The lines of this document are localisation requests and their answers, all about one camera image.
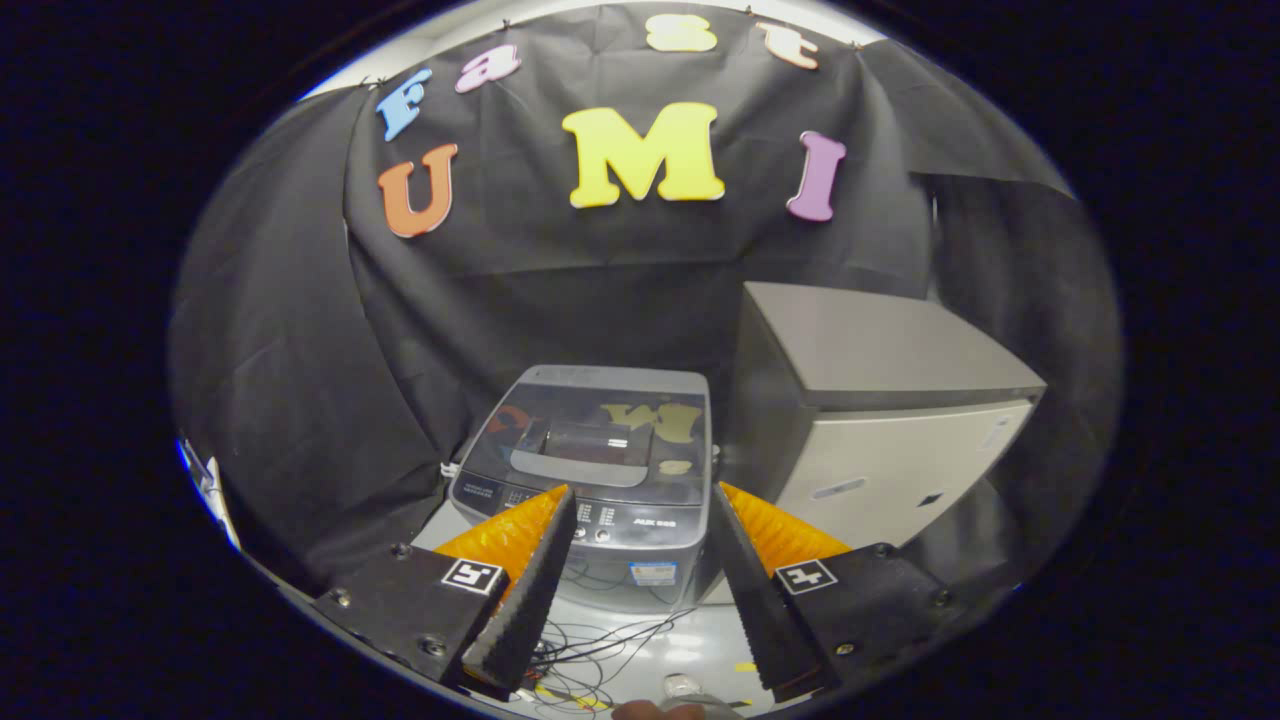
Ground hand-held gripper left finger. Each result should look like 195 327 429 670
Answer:
312 485 579 701

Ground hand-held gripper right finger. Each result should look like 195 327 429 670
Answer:
708 482 976 704

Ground grey top-load washing machine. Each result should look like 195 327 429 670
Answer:
448 365 723 613

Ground dark glass washing machine lid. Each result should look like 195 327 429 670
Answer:
470 380 713 506

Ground grey metal cabinet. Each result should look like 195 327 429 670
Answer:
722 282 1048 606

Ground black backdrop cloth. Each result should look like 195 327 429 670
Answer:
168 5 1121 601

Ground thin floor cables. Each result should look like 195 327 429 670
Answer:
520 580 701 713

